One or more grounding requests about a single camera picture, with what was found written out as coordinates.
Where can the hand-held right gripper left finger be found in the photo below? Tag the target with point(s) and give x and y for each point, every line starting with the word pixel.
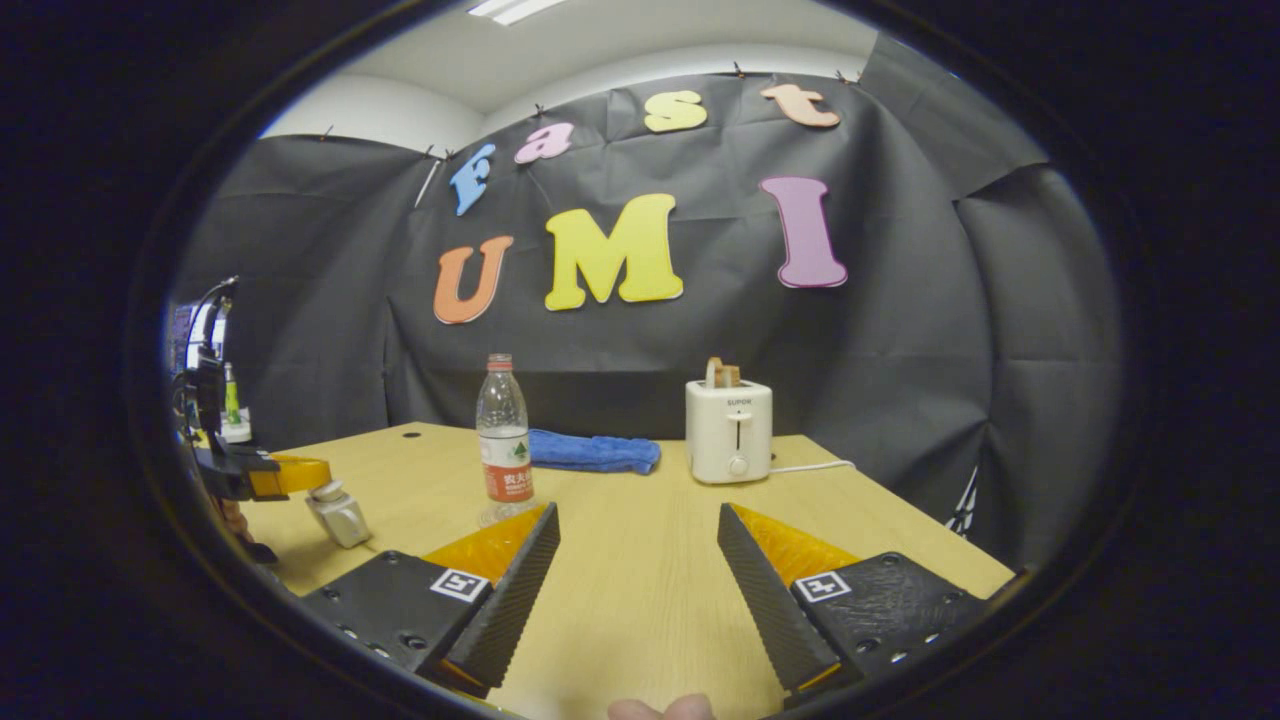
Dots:
pixel 500 600

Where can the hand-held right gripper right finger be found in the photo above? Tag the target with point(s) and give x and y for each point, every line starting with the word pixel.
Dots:
pixel 768 605

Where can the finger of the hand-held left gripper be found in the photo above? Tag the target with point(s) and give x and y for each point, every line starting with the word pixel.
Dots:
pixel 295 475

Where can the white teacup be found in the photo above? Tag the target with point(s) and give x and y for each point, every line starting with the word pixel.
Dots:
pixel 345 522

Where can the clear plastic water bottle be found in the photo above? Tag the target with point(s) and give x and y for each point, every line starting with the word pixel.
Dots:
pixel 505 440

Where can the green drink bottle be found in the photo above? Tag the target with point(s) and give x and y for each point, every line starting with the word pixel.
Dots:
pixel 231 395

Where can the white side table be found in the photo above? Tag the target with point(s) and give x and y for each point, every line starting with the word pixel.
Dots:
pixel 238 433

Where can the computer monitor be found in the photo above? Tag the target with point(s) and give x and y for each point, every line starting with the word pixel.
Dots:
pixel 195 335

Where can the blue towel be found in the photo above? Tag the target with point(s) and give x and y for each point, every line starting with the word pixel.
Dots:
pixel 595 452

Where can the white toaster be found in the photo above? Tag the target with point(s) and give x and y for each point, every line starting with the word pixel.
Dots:
pixel 728 430

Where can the bread slice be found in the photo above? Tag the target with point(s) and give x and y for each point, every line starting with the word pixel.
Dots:
pixel 724 373

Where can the black backdrop cloth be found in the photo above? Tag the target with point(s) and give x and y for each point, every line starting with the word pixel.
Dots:
pixel 650 340

